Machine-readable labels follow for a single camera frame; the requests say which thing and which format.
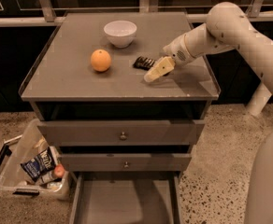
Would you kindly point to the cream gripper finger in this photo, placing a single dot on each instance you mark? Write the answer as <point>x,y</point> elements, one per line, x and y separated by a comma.
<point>161,67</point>

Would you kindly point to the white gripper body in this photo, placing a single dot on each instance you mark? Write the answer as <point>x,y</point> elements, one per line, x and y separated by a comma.
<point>178,53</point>

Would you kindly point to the black rxbar chocolate bar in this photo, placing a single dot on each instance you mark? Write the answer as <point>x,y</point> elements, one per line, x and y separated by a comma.
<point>144,63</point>

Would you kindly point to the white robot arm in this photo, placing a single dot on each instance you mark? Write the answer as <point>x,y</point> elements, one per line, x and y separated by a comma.
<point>227,27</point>

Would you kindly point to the grey top drawer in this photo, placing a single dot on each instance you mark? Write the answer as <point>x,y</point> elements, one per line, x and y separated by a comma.
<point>121,132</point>

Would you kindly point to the grey drawer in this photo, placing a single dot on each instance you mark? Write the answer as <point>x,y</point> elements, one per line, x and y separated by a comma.
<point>121,132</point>
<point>125,162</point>
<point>127,198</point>

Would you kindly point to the grey drawer cabinet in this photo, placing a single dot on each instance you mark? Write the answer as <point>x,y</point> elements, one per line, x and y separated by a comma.
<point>63,86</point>

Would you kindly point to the grey middle drawer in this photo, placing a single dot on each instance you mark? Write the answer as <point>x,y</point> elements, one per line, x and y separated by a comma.
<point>125,162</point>

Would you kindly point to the grey bottom drawer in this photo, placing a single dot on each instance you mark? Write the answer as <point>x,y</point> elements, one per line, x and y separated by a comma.
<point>127,198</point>

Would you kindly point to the white ceramic bowl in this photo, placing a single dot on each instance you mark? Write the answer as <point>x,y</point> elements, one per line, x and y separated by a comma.
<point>120,33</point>

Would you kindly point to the orange fruit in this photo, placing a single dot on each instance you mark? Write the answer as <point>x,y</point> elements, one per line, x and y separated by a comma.
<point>100,60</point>

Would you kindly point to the white diagonal pole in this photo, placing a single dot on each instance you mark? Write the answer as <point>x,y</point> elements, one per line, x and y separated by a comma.
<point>258,100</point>

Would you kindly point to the red apple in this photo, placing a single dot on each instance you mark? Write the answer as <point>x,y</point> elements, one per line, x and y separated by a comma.
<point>59,171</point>

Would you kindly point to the blue kettle chips bag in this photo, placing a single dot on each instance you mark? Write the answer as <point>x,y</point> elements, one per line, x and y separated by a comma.
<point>42,163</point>

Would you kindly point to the clear plastic bin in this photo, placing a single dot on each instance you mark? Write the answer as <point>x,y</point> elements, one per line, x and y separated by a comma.
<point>14,179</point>

